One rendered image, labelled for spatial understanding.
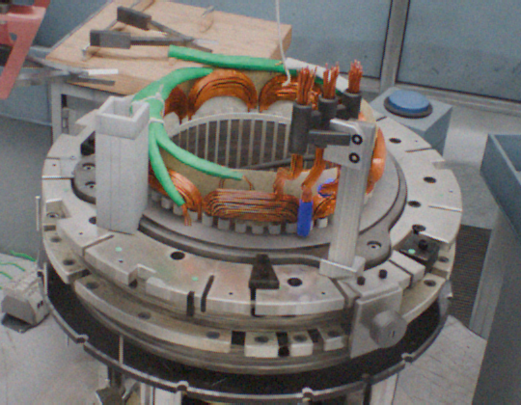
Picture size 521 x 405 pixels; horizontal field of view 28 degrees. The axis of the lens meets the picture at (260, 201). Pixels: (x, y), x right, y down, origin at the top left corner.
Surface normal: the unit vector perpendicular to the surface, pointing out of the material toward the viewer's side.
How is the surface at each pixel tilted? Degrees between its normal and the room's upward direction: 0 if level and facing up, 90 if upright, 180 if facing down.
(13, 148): 90
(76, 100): 90
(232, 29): 0
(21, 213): 90
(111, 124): 90
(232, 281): 0
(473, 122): 0
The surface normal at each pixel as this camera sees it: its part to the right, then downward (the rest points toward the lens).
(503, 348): -0.99, 0.00
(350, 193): -0.43, 0.46
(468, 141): 0.07, -0.84
